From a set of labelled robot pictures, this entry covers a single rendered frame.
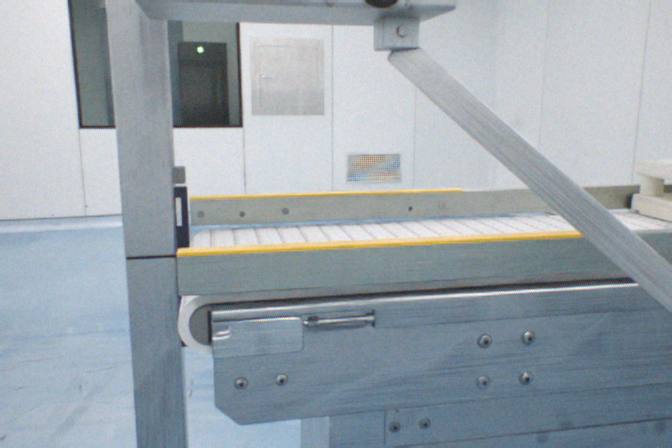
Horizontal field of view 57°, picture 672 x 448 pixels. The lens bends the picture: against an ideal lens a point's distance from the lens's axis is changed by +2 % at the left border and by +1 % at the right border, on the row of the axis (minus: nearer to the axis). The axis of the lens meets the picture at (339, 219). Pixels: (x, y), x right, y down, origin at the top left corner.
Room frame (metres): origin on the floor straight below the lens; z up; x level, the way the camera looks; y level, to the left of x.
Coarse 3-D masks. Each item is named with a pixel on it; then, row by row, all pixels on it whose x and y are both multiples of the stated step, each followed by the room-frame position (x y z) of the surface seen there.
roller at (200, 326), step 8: (208, 304) 0.46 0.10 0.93; (216, 304) 0.46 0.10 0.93; (224, 304) 0.47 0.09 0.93; (200, 312) 0.45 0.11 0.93; (208, 312) 0.45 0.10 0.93; (192, 320) 0.45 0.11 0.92; (200, 320) 0.45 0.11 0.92; (208, 320) 0.45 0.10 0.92; (192, 328) 0.45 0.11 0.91; (200, 328) 0.45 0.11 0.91; (208, 328) 0.45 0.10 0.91; (192, 336) 0.45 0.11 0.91; (200, 336) 0.45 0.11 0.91; (208, 336) 0.45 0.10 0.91; (208, 344) 0.46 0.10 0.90
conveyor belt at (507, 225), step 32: (352, 224) 0.74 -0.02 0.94; (384, 224) 0.74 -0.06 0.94; (416, 224) 0.74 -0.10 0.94; (448, 224) 0.74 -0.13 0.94; (480, 224) 0.74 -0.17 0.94; (512, 224) 0.74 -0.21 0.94; (544, 224) 0.74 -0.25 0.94; (640, 224) 0.74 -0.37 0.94; (320, 288) 0.48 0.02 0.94; (352, 288) 0.48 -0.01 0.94; (384, 288) 0.49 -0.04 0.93; (416, 288) 0.50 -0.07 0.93
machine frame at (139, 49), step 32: (128, 0) 0.71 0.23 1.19; (128, 32) 0.71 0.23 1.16; (160, 32) 0.72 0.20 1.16; (128, 64) 0.71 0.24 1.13; (160, 64) 0.72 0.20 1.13; (128, 96) 0.71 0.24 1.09; (160, 96) 0.72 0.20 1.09; (128, 128) 0.71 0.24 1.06; (160, 128) 0.72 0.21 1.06; (128, 160) 0.71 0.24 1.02; (160, 160) 0.72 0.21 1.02; (128, 192) 0.71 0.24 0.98; (160, 192) 0.72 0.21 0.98; (128, 224) 0.71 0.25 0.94; (160, 224) 0.71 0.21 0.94; (128, 256) 0.71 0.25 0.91; (160, 256) 0.72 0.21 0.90; (128, 288) 0.71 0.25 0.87; (160, 288) 0.71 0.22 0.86; (160, 320) 0.71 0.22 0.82; (160, 352) 0.71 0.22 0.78; (160, 384) 0.71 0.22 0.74; (160, 416) 0.71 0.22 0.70
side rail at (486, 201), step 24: (456, 192) 0.77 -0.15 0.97; (480, 192) 0.78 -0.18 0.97; (504, 192) 0.79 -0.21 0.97; (528, 192) 0.79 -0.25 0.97; (600, 192) 0.81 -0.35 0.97; (624, 192) 0.82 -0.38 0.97; (192, 216) 0.71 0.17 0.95; (216, 216) 0.71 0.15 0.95; (264, 216) 0.72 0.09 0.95; (288, 216) 0.73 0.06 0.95; (312, 216) 0.73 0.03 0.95; (336, 216) 0.74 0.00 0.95; (360, 216) 0.75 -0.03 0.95; (384, 216) 0.75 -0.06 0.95; (408, 216) 0.76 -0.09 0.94; (432, 216) 0.77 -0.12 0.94
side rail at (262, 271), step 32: (192, 256) 0.44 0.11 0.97; (224, 256) 0.45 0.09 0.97; (256, 256) 0.45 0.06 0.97; (288, 256) 0.46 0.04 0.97; (320, 256) 0.46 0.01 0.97; (352, 256) 0.47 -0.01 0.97; (384, 256) 0.47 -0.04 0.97; (416, 256) 0.48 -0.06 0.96; (448, 256) 0.48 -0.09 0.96; (480, 256) 0.49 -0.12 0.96; (512, 256) 0.50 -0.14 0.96; (544, 256) 0.50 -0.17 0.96; (576, 256) 0.51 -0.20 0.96; (192, 288) 0.44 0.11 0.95; (224, 288) 0.45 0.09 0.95; (256, 288) 0.45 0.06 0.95; (288, 288) 0.46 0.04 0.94
